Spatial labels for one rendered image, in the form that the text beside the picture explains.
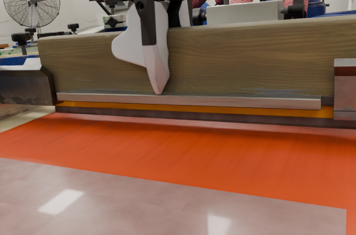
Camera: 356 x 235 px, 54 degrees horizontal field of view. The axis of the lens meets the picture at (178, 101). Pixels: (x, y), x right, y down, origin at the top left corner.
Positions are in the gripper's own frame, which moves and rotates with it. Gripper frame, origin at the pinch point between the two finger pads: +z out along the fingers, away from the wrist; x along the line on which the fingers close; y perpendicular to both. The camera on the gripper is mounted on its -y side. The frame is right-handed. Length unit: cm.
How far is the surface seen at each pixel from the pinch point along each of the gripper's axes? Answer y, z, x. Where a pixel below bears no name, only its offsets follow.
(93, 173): 1.8, 5.3, 13.0
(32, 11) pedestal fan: 325, -19, -281
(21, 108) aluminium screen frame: 25.5, 4.7, -0.5
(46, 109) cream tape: 22.5, 5.3, -2.1
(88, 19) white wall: 352, -3, -413
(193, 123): -1.4, 5.3, -0.4
